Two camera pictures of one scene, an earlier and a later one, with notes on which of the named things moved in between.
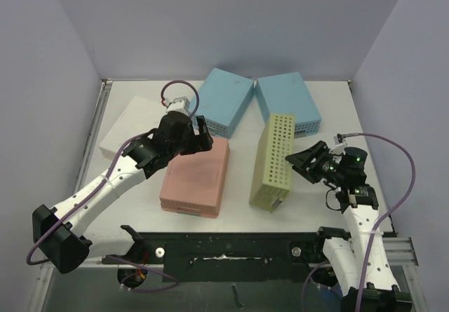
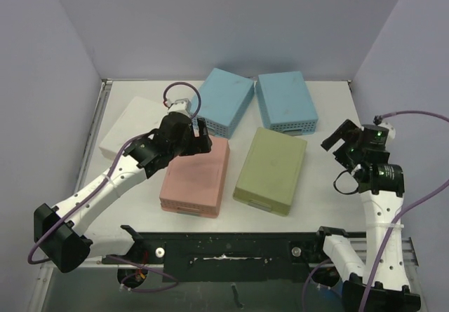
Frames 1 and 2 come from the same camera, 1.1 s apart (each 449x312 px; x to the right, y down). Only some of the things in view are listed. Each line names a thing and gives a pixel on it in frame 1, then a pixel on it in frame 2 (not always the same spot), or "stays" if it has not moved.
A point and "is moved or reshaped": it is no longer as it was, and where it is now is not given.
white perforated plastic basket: [138, 116] stays
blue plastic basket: [223, 102] stays
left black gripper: [198, 143] stays
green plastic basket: [271, 177] is moved or reshaped
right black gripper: [312, 165] → [341, 140]
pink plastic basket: [193, 183] stays
